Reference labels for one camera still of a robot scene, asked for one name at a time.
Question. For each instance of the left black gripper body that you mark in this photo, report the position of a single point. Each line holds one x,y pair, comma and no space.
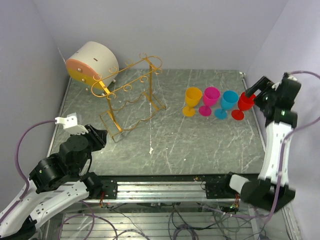
95,141

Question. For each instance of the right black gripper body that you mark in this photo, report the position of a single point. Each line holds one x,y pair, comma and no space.
266,98

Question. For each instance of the red plastic wine glass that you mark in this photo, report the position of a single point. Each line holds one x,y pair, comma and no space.
244,104

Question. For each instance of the blue plastic wine glass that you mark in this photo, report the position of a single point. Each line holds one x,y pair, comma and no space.
228,101

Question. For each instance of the magenta plastic wine glass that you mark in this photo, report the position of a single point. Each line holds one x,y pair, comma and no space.
210,97

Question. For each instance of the yellow plastic wine glass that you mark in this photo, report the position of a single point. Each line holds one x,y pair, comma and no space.
193,96

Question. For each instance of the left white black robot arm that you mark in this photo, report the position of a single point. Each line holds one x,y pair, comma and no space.
54,185

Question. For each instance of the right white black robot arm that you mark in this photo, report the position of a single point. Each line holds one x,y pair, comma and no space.
271,191

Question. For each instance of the beige cylindrical toy box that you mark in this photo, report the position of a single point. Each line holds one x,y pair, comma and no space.
93,62

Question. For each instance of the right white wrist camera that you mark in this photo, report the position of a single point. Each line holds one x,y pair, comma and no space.
286,78

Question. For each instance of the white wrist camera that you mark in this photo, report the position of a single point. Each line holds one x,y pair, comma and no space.
71,124
286,78

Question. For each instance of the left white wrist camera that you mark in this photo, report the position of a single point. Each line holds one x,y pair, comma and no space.
71,124

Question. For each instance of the gold wire wine glass rack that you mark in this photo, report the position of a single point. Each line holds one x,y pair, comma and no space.
100,90

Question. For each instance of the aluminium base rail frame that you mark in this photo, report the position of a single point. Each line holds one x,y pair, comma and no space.
167,211

